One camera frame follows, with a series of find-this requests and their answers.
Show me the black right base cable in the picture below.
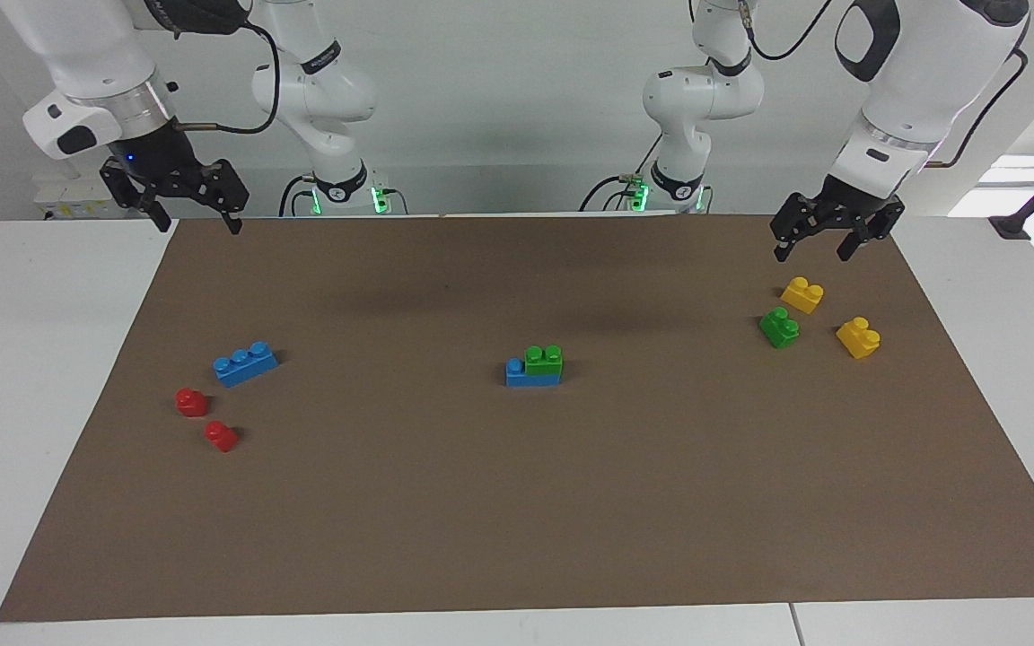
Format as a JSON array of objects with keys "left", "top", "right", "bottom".
[{"left": 279, "top": 173, "right": 317, "bottom": 217}]

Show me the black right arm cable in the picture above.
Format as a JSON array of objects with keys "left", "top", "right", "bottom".
[{"left": 171, "top": 18, "right": 283, "bottom": 135}]

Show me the black base cable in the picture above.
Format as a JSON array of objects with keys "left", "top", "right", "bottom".
[
  {"left": 279, "top": 173, "right": 317, "bottom": 217},
  {"left": 578, "top": 133, "right": 666, "bottom": 213}
]

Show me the yellow two-stud block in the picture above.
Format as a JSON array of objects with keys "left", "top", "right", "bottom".
[
  {"left": 836, "top": 317, "right": 881, "bottom": 360},
  {"left": 780, "top": 276, "right": 825, "bottom": 315}
]

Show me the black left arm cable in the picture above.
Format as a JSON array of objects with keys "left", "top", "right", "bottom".
[{"left": 737, "top": 0, "right": 1031, "bottom": 171}]

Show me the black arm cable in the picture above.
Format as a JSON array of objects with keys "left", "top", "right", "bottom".
[
  {"left": 737, "top": 0, "right": 1031, "bottom": 171},
  {"left": 171, "top": 18, "right": 283, "bottom": 135}
]

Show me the blue three-stud block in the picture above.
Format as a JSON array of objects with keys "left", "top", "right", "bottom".
[
  {"left": 213, "top": 341, "right": 280, "bottom": 388},
  {"left": 505, "top": 358, "right": 563, "bottom": 388}
]

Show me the black left base cable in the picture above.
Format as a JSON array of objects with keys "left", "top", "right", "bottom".
[{"left": 578, "top": 133, "right": 666, "bottom": 213}]

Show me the brown table mat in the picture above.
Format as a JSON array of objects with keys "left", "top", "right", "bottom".
[{"left": 0, "top": 214, "right": 1034, "bottom": 623}]

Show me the white wall socket box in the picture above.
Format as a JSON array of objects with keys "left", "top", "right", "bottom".
[{"left": 32, "top": 175, "right": 123, "bottom": 220}]

